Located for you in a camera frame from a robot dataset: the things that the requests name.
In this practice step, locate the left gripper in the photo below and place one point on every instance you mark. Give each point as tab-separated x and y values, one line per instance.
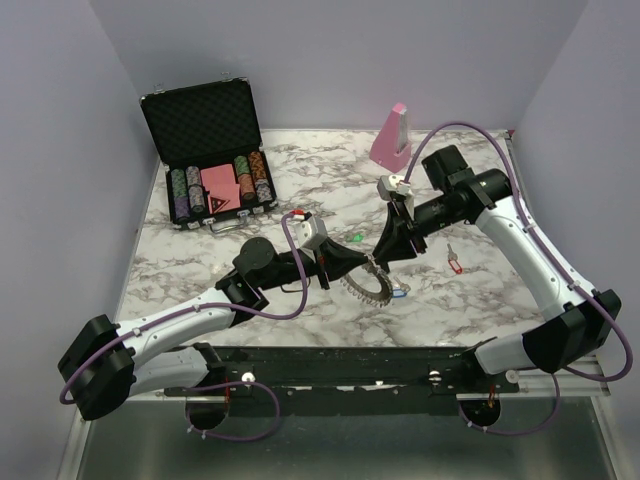
339	259

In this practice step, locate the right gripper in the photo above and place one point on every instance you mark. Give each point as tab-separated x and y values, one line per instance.
395	240

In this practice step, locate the steel disc with keyrings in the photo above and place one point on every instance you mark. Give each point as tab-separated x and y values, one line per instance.
370	284

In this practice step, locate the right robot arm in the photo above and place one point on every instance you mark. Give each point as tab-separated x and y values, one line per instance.
571	307

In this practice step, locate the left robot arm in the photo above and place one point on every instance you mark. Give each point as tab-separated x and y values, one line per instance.
102	366

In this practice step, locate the silver key by blue tag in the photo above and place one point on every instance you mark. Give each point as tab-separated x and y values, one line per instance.
402	288

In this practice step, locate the red key tag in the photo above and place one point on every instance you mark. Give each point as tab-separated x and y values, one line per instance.
453	260

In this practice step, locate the pink metronome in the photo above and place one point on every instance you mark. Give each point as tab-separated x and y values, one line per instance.
391	148

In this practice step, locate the black poker chip case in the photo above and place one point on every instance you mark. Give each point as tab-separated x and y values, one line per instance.
208	139

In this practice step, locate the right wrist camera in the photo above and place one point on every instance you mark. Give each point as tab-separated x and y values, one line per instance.
389	186

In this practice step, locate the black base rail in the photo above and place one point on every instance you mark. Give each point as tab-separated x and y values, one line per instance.
317	381

